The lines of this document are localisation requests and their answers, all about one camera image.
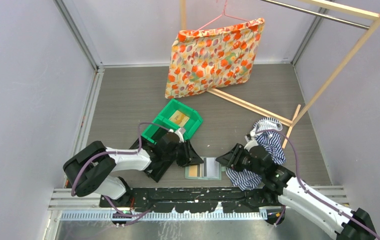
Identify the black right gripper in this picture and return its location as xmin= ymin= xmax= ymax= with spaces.
xmin=216 ymin=143 xmax=264 ymax=176

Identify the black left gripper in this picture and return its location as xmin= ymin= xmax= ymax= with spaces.
xmin=163 ymin=139 xmax=203 ymax=167

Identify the green card holder wallet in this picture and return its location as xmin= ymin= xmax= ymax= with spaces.
xmin=184 ymin=157 xmax=222 ymax=181

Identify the blue white striped cloth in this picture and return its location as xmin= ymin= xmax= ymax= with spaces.
xmin=225 ymin=117 xmax=286 ymax=191

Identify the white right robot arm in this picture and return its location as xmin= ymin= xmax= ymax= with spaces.
xmin=216 ymin=143 xmax=379 ymax=240

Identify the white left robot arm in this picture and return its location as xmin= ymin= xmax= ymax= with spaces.
xmin=63 ymin=130 xmax=204 ymax=207

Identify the gold card in bin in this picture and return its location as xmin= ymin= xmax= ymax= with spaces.
xmin=169 ymin=110 xmax=190 ymax=128

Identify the black plastic tray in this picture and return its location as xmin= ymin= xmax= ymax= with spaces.
xmin=141 ymin=137 xmax=172 ymax=183

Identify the green plastic bin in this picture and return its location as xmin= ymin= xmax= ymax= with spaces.
xmin=153 ymin=99 xmax=203 ymax=140

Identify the floral orange pillowcase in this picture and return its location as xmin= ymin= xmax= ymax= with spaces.
xmin=165 ymin=18 xmax=265 ymax=99

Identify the metal rack rod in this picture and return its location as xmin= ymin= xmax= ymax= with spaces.
xmin=261 ymin=0 xmax=370 ymax=30

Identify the wooden clothes rack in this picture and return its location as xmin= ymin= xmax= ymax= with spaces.
xmin=180 ymin=0 xmax=380 ymax=144

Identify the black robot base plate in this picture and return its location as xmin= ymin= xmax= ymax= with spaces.
xmin=112 ymin=187 xmax=284 ymax=214

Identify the aluminium frame rail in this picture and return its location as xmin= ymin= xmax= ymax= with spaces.
xmin=54 ymin=0 xmax=105 ymax=151

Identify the pink wire hanger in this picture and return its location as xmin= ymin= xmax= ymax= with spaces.
xmin=197 ymin=0 xmax=249 ymax=31

